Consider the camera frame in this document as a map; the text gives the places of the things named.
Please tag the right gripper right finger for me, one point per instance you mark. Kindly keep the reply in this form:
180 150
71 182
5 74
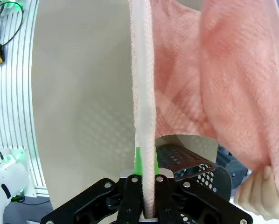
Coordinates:
167 200

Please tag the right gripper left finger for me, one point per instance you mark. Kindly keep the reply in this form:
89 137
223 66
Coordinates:
127 200

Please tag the pink terry towel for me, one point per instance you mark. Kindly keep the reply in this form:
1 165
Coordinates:
223 81

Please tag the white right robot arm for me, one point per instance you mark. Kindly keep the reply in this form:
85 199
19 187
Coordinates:
6 177

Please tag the person's left hand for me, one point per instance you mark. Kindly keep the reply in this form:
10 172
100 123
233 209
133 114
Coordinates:
258 196

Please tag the dark perforated plastic basket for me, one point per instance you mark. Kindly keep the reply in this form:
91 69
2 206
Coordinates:
223 184

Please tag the white slatted mounting platform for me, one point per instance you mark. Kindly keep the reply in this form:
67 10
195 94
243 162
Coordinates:
13 93

